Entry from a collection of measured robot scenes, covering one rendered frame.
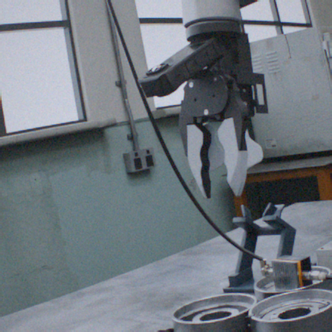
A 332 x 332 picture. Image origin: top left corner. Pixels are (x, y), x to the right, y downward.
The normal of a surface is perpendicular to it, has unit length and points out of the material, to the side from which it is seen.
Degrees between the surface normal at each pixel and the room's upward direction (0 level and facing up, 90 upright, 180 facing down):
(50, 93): 90
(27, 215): 90
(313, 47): 90
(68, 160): 90
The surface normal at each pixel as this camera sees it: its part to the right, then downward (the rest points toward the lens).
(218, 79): -0.71, 0.04
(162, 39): 0.70, -0.09
